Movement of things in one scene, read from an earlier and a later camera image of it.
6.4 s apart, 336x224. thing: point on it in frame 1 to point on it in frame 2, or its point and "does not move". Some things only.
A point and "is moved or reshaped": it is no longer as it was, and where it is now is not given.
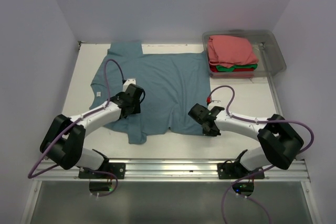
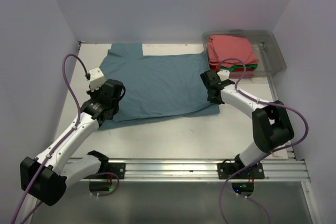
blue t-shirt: (172, 82) is moved or reshaped
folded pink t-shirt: (228, 51) does not move
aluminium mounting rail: (176, 170) does not move
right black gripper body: (212, 132) to (214, 100)
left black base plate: (118, 170) does not move
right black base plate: (233, 170) does not move
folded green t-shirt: (221, 68) does not move
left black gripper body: (136, 108) to (94, 95)
